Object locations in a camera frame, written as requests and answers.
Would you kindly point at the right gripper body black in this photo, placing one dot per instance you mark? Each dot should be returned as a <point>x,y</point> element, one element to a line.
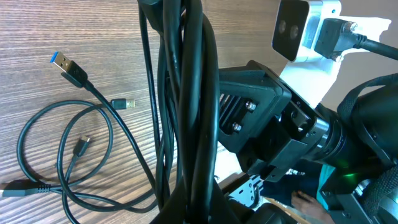
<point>286,139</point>

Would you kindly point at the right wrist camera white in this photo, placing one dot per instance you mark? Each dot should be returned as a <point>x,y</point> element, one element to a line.
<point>296,32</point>

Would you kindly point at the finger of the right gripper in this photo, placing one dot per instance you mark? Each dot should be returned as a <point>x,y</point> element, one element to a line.
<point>252,95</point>

